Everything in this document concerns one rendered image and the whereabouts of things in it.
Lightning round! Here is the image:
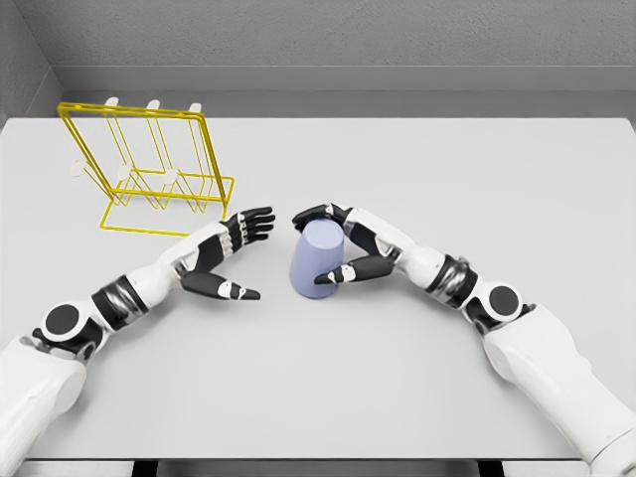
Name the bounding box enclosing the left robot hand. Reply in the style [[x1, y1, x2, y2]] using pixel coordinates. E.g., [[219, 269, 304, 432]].
[[171, 206, 276, 302]]

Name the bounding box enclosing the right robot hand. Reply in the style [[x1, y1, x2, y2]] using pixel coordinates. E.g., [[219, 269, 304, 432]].
[[291, 202, 404, 286]]

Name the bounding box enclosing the lavender blue cup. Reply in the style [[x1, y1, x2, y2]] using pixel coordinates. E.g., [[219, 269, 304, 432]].
[[289, 219, 346, 301]]

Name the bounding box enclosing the yellow wire cup holder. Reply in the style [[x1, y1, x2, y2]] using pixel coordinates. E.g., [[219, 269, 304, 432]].
[[56, 96, 237, 238]]

